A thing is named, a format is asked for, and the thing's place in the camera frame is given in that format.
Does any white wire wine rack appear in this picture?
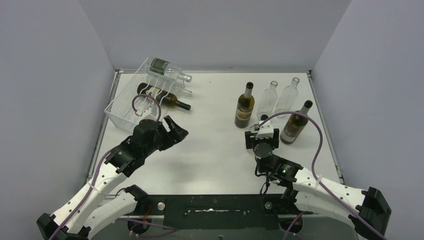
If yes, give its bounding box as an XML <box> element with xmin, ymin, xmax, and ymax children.
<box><xmin>105</xmin><ymin>59</ymin><xmax>187</xmax><ymax>133</ymax></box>

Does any clear bottle with brown cap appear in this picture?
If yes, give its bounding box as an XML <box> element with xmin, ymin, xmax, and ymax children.
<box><xmin>259</xmin><ymin>114</ymin><xmax>269</xmax><ymax>123</ymax></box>

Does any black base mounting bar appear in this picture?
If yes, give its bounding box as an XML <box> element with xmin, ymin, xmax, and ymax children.
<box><xmin>126</xmin><ymin>194</ymin><xmax>300</xmax><ymax>237</ymax></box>

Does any olive bottle with black cap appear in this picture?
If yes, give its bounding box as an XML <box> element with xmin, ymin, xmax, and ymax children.
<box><xmin>280</xmin><ymin>114</ymin><xmax>309</xmax><ymax>145</ymax></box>

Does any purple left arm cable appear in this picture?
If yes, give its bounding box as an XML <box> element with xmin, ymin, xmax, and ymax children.
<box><xmin>47</xmin><ymin>94</ymin><xmax>176</xmax><ymax>240</ymax></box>

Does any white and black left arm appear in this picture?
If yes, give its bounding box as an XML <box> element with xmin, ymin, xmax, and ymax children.
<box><xmin>36</xmin><ymin>115</ymin><xmax>189</xmax><ymax>240</ymax></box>

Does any clear bottle with dark label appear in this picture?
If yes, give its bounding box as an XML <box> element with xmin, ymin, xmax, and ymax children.
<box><xmin>146</xmin><ymin>57</ymin><xmax>193</xmax><ymax>83</ymax></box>

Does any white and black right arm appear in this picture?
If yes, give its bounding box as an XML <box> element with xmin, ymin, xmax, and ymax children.
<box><xmin>244</xmin><ymin>130</ymin><xmax>392</xmax><ymax>240</ymax></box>

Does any clear square glass bottle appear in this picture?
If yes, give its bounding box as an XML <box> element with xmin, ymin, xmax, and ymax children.
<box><xmin>274</xmin><ymin>77</ymin><xmax>300</xmax><ymax>114</ymax></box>

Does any clear bottle in rack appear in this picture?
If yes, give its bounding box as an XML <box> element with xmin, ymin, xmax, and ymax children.
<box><xmin>146</xmin><ymin>76</ymin><xmax>192</xmax><ymax>97</ymax></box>

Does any dark green wine bottle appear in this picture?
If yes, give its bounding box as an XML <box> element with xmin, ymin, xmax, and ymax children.
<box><xmin>136</xmin><ymin>82</ymin><xmax>191</xmax><ymax>111</ymax></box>

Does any brown bottle with tan label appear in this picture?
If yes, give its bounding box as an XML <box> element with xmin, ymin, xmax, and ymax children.
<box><xmin>234</xmin><ymin>82</ymin><xmax>255</xmax><ymax>129</ymax></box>

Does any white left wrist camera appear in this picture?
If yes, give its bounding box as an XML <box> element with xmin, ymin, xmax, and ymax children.
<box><xmin>133</xmin><ymin>107</ymin><xmax>162</xmax><ymax>123</ymax></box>

